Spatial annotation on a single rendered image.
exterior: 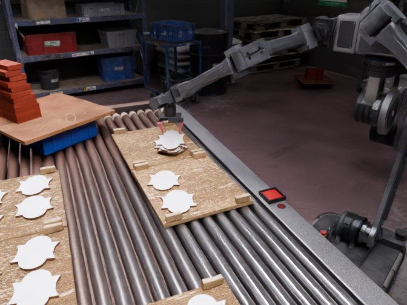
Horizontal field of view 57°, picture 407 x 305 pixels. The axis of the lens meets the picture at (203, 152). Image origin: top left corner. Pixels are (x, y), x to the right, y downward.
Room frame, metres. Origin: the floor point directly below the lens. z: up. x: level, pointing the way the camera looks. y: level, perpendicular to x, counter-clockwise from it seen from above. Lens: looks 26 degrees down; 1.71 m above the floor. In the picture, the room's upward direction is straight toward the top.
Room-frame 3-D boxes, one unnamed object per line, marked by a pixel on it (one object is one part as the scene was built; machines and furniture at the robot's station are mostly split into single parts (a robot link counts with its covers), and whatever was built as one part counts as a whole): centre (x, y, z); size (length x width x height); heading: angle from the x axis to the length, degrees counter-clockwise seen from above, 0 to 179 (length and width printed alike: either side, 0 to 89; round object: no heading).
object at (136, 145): (1.65, 0.23, 0.93); 0.41 x 0.35 x 0.02; 24
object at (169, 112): (1.63, 0.15, 1.11); 0.10 x 0.07 x 0.07; 92
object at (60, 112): (1.80, 0.81, 1.03); 0.50 x 0.50 x 0.02; 53
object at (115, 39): (5.81, 1.29, 0.76); 0.50 x 0.36 x 0.24; 126
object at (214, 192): (1.27, 0.06, 0.93); 0.41 x 0.35 x 0.02; 25
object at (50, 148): (1.75, 0.76, 0.97); 0.31 x 0.31 x 0.10; 53
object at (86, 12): (5.69, 1.48, 1.16); 0.60 x 0.40 x 0.15; 123
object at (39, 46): (5.34, 2.15, 0.78); 0.66 x 0.45 x 0.28; 120
